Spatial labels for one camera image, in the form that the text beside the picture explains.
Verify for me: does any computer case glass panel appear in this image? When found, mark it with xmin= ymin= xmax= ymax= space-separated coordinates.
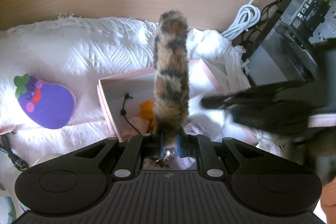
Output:
xmin=244 ymin=0 xmax=335 ymax=85

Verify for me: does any black cord charm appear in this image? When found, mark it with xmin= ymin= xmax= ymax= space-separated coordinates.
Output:
xmin=120 ymin=93 xmax=149 ymax=139

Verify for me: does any calico furry tail keychain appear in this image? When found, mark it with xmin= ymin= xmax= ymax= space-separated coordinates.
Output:
xmin=153 ymin=10 xmax=190 ymax=166

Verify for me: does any pink gift box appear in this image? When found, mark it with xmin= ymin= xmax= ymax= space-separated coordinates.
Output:
xmin=97 ymin=59 xmax=258 ymax=145

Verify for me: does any white textured blanket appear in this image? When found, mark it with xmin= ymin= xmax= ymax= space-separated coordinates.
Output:
xmin=1 ymin=16 xmax=282 ymax=166

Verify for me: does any orange soft toy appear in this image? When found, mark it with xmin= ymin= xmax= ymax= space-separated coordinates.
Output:
xmin=138 ymin=100 xmax=155 ymax=121

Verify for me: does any purple eggplant felt plush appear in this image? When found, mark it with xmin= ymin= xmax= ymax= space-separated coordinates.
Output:
xmin=14 ymin=74 xmax=76 ymax=130

